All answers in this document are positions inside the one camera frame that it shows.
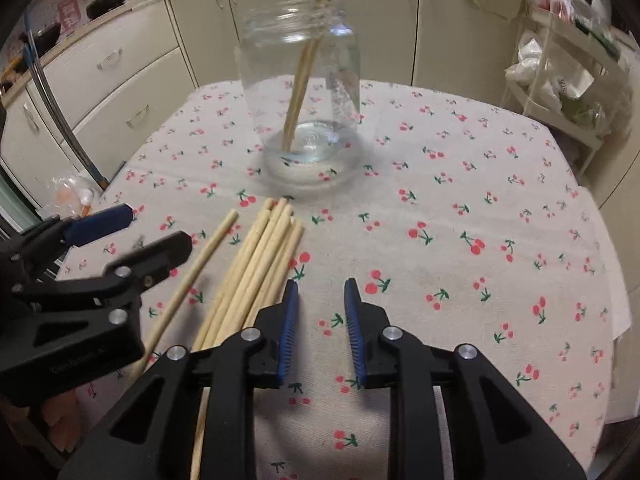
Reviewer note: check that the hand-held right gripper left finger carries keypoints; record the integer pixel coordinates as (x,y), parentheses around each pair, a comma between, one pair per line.
(289,332)

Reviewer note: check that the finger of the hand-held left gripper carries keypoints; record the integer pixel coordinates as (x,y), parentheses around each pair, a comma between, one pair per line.
(100,222)
(155,260)

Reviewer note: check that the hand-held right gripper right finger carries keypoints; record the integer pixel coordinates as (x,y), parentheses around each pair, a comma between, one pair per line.
(353,332)

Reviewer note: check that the light wooden chopstick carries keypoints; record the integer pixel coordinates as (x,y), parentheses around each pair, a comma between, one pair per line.
(303,67)
(200,266)
(309,62)

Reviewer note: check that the bunch of wooden chopsticks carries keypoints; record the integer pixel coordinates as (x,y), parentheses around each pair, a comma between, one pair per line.
(260,260)

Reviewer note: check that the clear glass jar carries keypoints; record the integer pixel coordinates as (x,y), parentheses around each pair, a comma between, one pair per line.
(342,90)

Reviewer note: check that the person's left hand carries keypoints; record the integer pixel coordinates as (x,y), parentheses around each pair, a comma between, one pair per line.
(60,422)

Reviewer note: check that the beige cabinet drawer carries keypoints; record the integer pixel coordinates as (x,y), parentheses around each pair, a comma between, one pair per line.
(145,105)
(107,50)

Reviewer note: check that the cherry print tablecloth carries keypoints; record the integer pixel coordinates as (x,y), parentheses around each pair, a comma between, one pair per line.
(450,185)

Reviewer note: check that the white plastic bag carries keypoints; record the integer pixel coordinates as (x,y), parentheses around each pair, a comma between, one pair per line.
(570,85)
(531,55)

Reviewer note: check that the white storage rack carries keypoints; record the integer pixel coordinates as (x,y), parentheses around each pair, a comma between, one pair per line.
(597,60)

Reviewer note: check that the bag of red food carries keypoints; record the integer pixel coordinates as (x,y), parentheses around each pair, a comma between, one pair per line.
(555,4)

